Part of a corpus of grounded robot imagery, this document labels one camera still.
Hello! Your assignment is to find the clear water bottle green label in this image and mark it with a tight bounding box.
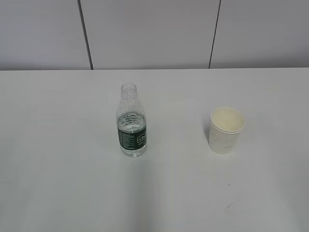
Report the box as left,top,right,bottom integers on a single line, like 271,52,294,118
116,83,147,158

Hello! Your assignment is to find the white paper cup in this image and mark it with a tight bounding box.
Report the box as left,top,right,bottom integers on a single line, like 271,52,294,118
209,107,246,155

